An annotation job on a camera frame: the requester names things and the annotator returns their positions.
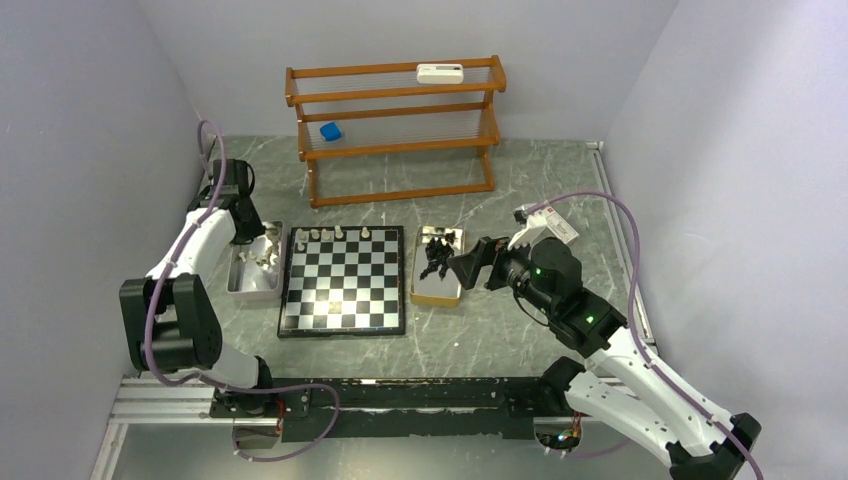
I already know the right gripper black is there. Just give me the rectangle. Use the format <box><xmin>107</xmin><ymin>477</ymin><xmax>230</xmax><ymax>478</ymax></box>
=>
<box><xmin>447</xmin><ymin>228</ymin><xmax>556</xmax><ymax>316</ymax></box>

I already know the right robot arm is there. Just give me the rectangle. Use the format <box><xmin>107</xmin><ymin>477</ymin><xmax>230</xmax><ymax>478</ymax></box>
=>
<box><xmin>447</xmin><ymin>237</ymin><xmax>762</xmax><ymax>479</ymax></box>

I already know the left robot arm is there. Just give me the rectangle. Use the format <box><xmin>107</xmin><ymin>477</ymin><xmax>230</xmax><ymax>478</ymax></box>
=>
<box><xmin>119</xmin><ymin>159</ymin><xmax>277</xmax><ymax>416</ymax></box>

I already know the black chess pieces pile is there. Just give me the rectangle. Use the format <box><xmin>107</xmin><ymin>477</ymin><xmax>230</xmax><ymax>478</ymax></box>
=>
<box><xmin>419</xmin><ymin>231</ymin><xmax>456</xmax><ymax>280</ymax></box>

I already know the black white chess board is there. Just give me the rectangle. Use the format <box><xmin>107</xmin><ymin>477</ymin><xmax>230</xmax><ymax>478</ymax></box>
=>
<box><xmin>277</xmin><ymin>226</ymin><xmax>406</xmax><ymax>338</ymax></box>

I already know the pink metal tin tray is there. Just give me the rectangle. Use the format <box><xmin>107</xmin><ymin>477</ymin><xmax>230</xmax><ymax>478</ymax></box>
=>
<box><xmin>227</xmin><ymin>221</ymin><xmax>288</xmax><ymax>302</ymax></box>

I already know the gold metal tin tray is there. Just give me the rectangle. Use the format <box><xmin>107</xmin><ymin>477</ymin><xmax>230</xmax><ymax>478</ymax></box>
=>
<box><xmin>409</xmin><ymin>225</ymin><xmax>465</xmax><ymax>308</ymax></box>

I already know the blue block on shelf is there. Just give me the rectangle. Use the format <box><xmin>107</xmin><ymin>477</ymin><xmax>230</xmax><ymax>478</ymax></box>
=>
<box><xmin>319</xmin><ymin>122</ymin><xmax>343</xmax><ymax>142</ymax></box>

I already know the wooden two-tier shelf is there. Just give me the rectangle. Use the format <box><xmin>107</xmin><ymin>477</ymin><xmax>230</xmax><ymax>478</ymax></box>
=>
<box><xmin>284</xmin><ymin>55</ymin><xmax>507</xmax><ymax>208</ymax></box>

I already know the white box on shelf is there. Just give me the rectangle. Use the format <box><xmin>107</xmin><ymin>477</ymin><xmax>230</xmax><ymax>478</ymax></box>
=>
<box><xmin>415</xmin><ymin>63</ymin><xmax>465</xmax><ymax>85</ymax></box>

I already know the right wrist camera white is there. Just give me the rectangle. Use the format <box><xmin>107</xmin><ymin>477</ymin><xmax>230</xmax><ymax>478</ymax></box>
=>
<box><xmin>507</xmin><ymin>204</ymin><xmax>579</xmax><ymax>250</ymax></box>

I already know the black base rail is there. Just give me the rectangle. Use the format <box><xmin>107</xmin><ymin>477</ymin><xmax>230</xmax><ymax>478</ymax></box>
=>
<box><xmin>209</xmin><ymin>377</ymin><xmax>573</xmax><ymax>442</ymax></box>

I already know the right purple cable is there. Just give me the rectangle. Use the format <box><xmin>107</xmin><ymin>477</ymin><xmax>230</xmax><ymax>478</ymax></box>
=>
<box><xmin>526</xmin><ymin>192</ymin><xmax>765</xmax><ymax>480</ymax></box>

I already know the purple cable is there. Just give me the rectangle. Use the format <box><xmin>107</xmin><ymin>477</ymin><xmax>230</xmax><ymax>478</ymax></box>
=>
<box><xmin>142</xmin><ymin>119</ymin><xmax>341</xmax><ymax>464</ymax></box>
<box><xmin>526</xmin><ymin>192</ymin><xmax>765</xmax><ymax>480</ymax></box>

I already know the aluminium frame rail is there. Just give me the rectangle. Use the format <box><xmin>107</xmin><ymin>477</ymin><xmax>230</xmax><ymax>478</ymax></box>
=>
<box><xmin>89</xmin><ymin>378</ymin><xmax>220</xmax><ymax>480</ymax></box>

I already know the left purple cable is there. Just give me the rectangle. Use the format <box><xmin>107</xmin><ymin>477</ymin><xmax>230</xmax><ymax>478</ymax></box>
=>
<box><xmin>142</xmin><ymin>119</ymin><xmax>341</xmax><ymax>464</ymax></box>

